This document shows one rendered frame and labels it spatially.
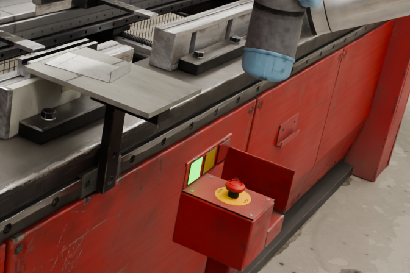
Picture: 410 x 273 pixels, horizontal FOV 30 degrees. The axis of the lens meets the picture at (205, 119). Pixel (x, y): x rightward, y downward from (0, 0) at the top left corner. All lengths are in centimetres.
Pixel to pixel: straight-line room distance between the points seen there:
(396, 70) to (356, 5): 225
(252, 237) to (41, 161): 43
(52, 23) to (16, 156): 56
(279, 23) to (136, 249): 80
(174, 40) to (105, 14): 26
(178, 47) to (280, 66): 75
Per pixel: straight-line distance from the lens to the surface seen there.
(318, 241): 302
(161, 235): 182
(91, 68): 140
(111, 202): 154
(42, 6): 140
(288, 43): 110
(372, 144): 355
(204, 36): 194
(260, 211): 148
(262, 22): 109
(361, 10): 120
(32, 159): 133
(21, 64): 142
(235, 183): 149
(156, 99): 131
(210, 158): 156
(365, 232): 317
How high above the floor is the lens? 148
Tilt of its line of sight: 23 degrees down
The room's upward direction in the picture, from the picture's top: 11 degrees clockwise
